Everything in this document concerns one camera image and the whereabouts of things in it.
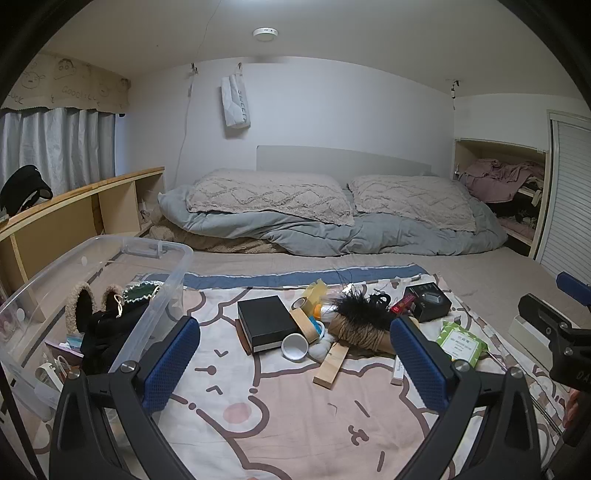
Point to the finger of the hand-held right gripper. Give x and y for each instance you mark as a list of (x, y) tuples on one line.
[(540, 314), (572, 286)]

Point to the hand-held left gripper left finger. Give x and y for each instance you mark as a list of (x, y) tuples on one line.
[(173, 360)]

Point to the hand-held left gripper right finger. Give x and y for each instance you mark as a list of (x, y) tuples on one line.
[(418, 364)]

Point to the small white slim box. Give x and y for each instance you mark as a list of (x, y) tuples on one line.
[(397, 371)]

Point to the green wet wipes packet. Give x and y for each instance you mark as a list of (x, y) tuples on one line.
[(461, 344)]

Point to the light wooden block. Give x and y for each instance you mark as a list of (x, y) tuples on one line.
[(331, 367)]

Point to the white plush toy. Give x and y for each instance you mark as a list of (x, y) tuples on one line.
[(321, 350)]

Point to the clear plastic storage bin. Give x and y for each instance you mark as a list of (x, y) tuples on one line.
[(46, 267)]

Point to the person's right hand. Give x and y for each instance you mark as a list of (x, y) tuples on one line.
[(572, 408)]

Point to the small black box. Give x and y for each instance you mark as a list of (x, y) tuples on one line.
[(431, 309)]

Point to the red packet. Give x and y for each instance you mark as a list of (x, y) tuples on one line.
[(405, 303)]

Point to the twine-wrapped cardboard tube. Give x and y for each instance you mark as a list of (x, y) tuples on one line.
[(360, 334)]

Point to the dark cloth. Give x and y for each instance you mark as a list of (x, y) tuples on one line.
[(106, 337)]

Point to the brown flat case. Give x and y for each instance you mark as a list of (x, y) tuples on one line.
[(242, 339)]

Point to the black clip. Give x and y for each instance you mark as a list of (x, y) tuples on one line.
[(382, 300)]

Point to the green knit item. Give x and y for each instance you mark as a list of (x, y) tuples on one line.
[(141, 291)]

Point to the black feather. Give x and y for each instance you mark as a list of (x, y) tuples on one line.
[(353, 304)]

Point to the beige fleece slipper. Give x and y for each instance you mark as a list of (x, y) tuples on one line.
[(111, 295), (74, 300)]

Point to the beige bed sheet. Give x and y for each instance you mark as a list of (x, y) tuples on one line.
[(461, 263)]

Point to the dark clothes pile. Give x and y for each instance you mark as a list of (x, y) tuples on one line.
[(517, 210)]

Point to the white louvre door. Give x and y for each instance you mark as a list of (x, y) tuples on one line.
[(570, 184)]

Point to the black box white side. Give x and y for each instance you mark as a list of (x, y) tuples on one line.
[(265, 316)]

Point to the blue lid white rim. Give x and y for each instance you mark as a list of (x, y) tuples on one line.
[(319, 311)]

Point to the printed bear blanket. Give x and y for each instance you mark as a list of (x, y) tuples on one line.
[(277, 415)]

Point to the brown tape roll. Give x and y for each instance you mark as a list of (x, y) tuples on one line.
[(304, 323)]

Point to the white round cup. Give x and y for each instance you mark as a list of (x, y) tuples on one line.
[(294, 347)]

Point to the beige fleece blanket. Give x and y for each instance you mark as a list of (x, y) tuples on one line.
[(217, 242)]

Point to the white plug adapter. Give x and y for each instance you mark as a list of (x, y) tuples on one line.
[(46, 371)]

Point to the pink clothes pile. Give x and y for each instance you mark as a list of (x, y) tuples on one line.
[(498, 177)]

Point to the clear tape roll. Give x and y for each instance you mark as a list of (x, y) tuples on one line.
[(295, 304)]

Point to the grey duvet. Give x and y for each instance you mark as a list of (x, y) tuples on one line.
[(323, 235)]

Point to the beige textured pillow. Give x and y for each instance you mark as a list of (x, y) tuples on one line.
[(411, 198), (268, 194)]

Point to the wooden shelf unit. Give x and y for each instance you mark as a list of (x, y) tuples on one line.
[(115, 203)]

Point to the black cap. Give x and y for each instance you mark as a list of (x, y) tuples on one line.
[(21, 187)]

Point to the grey curtain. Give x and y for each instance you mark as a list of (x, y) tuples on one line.
[(60, 147)]

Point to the white hanging bag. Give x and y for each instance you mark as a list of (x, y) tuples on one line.
[(235, 106)]

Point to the beige printed valance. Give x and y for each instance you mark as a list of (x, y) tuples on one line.
[(64, 85)]

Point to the round ceiling light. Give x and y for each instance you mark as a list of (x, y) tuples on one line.
[(265, 33)]

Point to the cream wall niche shelf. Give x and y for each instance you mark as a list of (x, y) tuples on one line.
[(503, 148)]

